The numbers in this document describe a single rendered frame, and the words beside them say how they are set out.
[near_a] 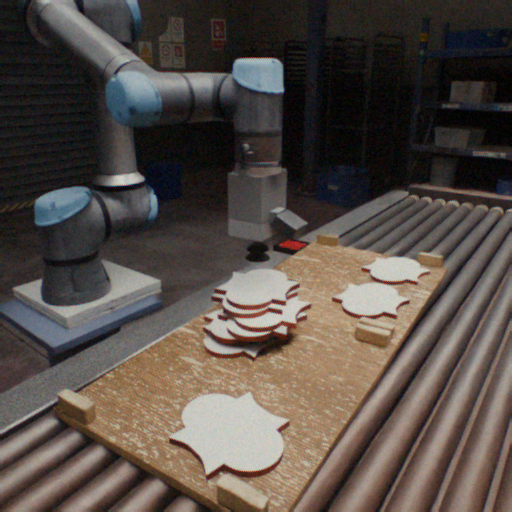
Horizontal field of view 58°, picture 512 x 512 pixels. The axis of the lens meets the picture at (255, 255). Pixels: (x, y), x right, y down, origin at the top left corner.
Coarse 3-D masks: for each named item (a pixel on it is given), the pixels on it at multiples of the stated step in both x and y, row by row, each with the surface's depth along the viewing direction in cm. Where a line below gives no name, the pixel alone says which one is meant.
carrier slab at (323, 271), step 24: (288, 264) 112; (312, 264) 112; (336, 264) 112; (360, 264) 112; (312, 288) 100; (336, 288) 100; (408, 288) 100; (432, 288) 100; (312, 312) 90; (336, 312) 90; (408, 312) 90
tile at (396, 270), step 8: (376, 264) 109; (384, 264) 109; (392, 264) 109; (400, 264) 109; (408, 264) 109; (416, 264) 109; (368, 272) 107; (376, 272) 105; (384, 272) 105; (392, 272) 105; (400, 272) 105; (408, 272) 105; (416, 272) 105; (424, 272) 106; (376, 280) 103; (384, 280) 101; (392, 280) 101; (400, 280) 101; (408, 280) 102; (416, 280) 101
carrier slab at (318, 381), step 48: (192, 336) 81; (288, 336) 81; (336, 336) 81; (96, 384) 69; (144, 384) 69; (192, 384) 69; (240, 384) 69; (288, 384) 69; (336, 384) 69; (96, 432) 59; (144, 432) 59; (288, 432) 59; (336, 432) 59; (192, 480) 52; (240, 480) 52; (288, 480) 52
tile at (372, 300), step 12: (348, 288) 97; (360, 288) 97; (372, 288) 97; (384, 288) 97; (336, 300) 93; (348, 300) 92; (360, 300) 92; (372, 300) 92; (384, 300) 92; (396, 300) 92; (408, 300) 92; (348, 312) 88; (360, 312) 87; (372, 312) 87; (384, 312) 88
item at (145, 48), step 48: (0, 0) 445; (0, 48) 456; (48, 48) 489; (144, 48) 579; (0, 96) 466; (48, 96) 501; (0, 144) 475; (48, 144) 511; (0, 192) 485; (48, 192) 524
